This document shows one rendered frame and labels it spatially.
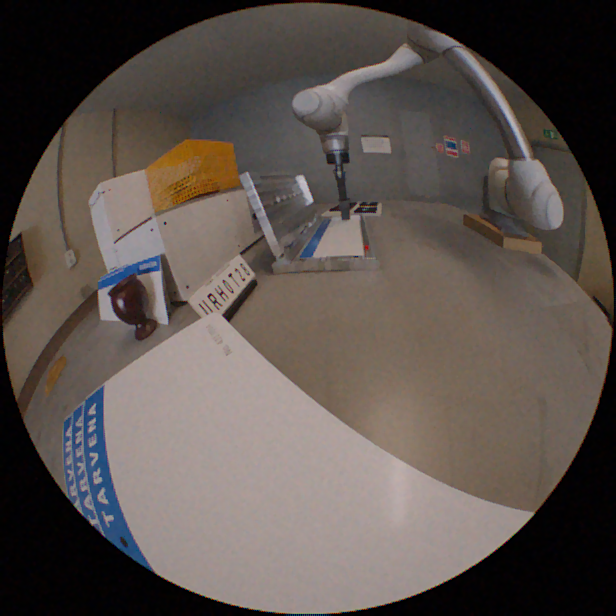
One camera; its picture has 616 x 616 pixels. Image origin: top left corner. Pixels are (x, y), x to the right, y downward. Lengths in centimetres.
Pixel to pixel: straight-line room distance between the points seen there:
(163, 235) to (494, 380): 53
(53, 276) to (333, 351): 190
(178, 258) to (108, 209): 30
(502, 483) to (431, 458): 9
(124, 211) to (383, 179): 260
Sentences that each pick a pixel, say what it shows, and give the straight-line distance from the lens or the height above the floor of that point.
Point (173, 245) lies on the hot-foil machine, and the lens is 43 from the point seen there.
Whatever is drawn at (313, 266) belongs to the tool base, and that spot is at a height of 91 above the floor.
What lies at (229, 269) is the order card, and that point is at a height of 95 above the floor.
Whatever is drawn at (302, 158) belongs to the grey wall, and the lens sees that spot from 275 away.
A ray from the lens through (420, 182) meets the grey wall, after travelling 292.
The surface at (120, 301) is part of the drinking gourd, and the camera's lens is 39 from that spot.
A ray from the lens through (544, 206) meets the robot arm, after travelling 66.
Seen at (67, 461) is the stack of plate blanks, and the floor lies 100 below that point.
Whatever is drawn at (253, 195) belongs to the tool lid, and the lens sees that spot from 40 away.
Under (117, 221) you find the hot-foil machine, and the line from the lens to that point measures 63.
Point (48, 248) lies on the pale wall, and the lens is 195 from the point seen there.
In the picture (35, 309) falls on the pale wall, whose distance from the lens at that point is 188.
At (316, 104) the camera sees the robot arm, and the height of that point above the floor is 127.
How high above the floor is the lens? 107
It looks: 34 degrees down
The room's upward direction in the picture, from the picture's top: 10 degrees counter-clockwise
